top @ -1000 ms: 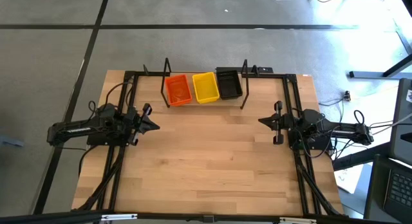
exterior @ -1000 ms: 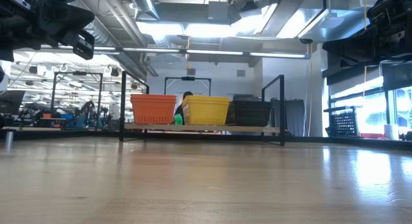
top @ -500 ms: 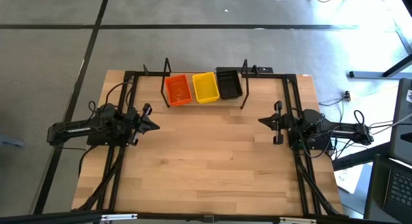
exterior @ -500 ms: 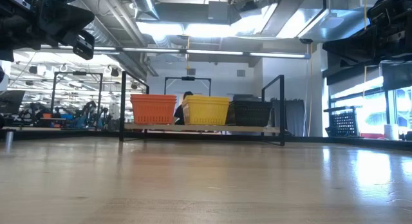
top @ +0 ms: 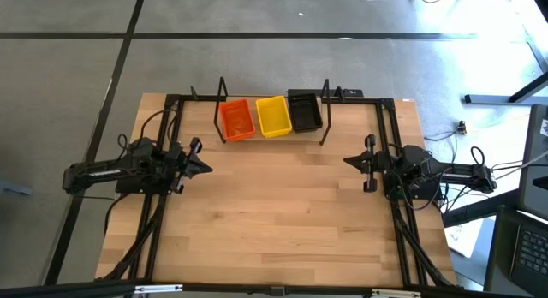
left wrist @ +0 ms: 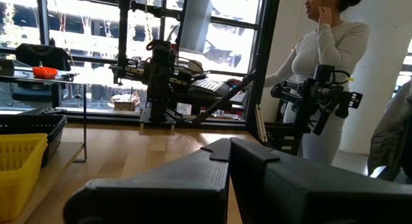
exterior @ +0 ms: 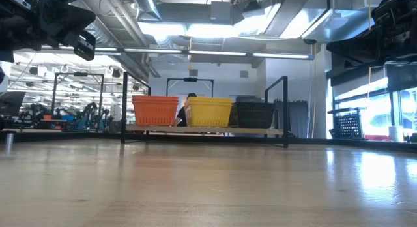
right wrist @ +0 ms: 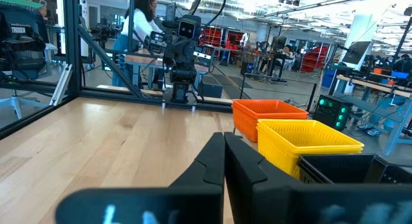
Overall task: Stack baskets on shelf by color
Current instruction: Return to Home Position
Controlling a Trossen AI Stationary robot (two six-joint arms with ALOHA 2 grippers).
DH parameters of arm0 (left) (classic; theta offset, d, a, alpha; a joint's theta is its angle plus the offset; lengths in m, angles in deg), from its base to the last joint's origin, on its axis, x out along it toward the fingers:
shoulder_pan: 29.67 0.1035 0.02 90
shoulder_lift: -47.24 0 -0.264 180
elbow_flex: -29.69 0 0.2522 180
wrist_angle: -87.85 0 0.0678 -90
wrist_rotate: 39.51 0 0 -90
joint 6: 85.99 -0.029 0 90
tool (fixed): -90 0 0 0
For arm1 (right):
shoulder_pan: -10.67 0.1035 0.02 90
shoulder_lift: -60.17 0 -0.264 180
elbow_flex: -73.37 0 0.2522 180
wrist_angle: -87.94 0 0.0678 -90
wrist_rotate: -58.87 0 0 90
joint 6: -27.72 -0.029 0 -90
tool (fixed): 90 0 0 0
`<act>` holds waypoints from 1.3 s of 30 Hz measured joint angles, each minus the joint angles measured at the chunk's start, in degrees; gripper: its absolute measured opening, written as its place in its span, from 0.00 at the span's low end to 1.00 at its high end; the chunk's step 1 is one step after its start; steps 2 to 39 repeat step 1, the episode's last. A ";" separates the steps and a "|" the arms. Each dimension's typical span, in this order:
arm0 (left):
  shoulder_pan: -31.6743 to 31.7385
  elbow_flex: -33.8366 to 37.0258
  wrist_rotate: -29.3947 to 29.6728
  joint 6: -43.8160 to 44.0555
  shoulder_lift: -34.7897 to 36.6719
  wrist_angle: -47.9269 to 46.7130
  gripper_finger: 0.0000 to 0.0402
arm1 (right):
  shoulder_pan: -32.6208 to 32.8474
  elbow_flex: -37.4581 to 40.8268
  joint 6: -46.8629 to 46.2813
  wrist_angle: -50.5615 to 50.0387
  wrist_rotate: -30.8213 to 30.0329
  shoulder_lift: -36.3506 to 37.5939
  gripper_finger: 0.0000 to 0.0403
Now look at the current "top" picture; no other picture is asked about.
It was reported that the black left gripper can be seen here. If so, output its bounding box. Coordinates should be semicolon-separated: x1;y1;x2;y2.
166;137;214;194

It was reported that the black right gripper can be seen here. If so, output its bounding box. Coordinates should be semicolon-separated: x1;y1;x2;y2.
343;134;393;193

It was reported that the white paper sheet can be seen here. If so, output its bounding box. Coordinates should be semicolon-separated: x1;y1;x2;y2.
444;223;484;259

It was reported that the black floor stand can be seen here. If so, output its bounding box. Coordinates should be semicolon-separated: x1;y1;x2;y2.
464;69;548;106

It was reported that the black laptop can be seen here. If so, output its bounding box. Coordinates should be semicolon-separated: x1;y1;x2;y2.
483;205;548;298

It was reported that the black aluminium rig frame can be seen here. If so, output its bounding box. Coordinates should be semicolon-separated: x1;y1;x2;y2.
0;92;548;298

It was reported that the black floor cable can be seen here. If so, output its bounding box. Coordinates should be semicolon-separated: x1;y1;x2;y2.
423;121;468;143

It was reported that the white power cable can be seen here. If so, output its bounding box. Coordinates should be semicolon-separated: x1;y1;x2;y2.
490;150;548;182

